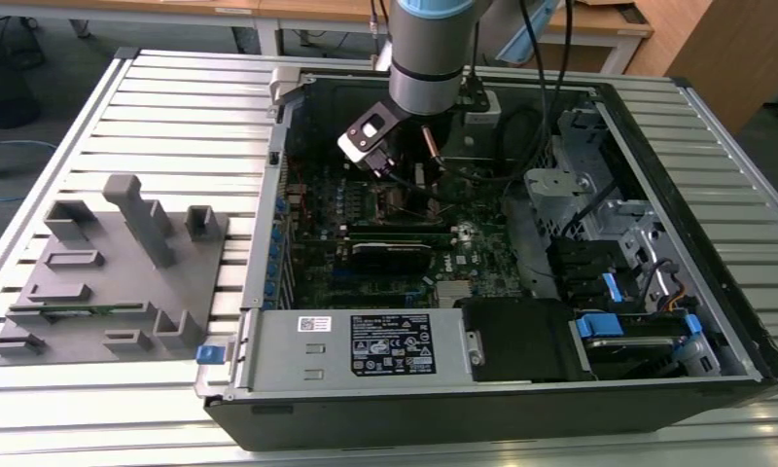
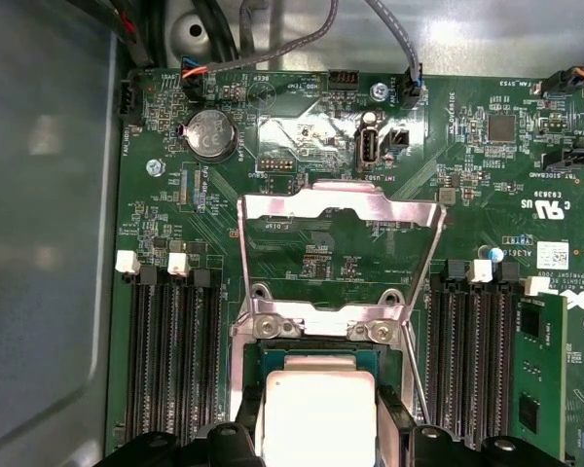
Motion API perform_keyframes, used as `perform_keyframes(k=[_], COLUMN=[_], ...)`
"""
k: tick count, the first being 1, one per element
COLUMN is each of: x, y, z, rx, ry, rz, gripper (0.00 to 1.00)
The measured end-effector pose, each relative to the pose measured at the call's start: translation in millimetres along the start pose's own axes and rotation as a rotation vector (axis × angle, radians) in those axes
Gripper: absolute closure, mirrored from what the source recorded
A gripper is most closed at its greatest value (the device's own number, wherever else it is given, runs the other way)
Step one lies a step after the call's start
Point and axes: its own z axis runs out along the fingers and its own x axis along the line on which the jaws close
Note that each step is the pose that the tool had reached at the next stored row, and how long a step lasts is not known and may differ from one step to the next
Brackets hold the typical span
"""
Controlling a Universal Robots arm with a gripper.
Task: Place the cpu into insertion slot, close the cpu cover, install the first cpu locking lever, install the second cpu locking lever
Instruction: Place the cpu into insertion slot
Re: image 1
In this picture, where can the silver CPU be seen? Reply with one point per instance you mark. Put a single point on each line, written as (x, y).
(396, 198)

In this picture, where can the CPU socket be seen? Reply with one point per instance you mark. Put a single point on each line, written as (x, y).
(405, 216)

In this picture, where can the green RAM stick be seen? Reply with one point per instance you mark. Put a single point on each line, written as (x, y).
(396, 237)
(70, 311)

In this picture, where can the black graphics card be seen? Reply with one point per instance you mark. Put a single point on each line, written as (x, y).
(389, 260)

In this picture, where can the green motherboard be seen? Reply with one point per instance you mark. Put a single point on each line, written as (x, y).
(486, 248)

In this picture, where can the grey case latch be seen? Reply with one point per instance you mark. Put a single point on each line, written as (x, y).
(284, 82)

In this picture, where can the silver chipset heat sink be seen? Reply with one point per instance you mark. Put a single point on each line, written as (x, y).
(454, 288)

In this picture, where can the wooden desk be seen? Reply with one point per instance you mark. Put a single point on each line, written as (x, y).
(298, 10)
(136, 4)

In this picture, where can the silver drive cage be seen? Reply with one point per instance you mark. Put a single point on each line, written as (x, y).
(645, 233)

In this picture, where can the blue pull tab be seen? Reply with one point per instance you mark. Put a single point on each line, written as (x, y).
(613, 287)

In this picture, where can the blue disk carrier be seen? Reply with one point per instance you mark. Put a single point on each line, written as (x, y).
(600, 325)

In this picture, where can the silver power supply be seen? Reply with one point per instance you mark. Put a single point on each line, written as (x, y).
(278, 360)

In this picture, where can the grey parts rack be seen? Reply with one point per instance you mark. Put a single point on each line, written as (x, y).
(122, 284)

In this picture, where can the blue case latch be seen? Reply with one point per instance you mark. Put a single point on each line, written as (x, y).
(208, 355)

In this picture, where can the black hard disk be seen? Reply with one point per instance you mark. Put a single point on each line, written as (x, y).
(629, 357)

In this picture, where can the wooden cabinet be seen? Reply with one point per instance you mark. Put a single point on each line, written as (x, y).
(740, 48)

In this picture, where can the black PC case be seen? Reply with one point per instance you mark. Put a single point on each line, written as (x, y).
(428, 428)

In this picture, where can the black round bin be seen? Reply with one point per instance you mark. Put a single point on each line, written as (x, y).
(9, 112)

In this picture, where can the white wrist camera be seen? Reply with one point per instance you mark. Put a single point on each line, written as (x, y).
(362, 141)

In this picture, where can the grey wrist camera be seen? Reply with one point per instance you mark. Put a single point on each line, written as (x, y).
(482, 117)

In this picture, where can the silver metal bracket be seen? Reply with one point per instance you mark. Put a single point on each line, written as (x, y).
(550, 180)

